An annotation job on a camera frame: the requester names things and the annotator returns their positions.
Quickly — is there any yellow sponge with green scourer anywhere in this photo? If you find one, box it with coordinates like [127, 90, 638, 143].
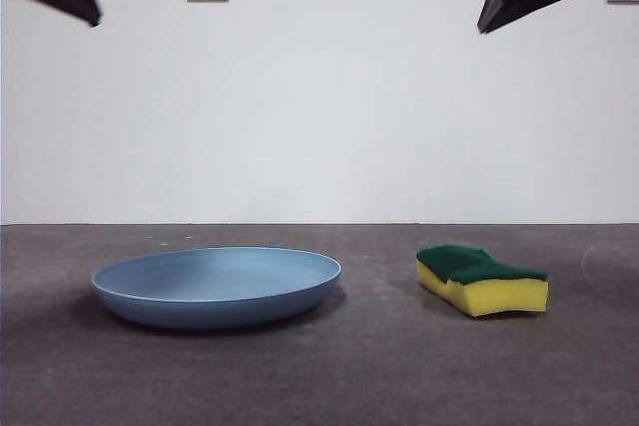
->
[415, 244, 550, 319]

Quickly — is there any blue round plate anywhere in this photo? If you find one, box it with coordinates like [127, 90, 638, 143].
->
[90, 246, 344, 331]

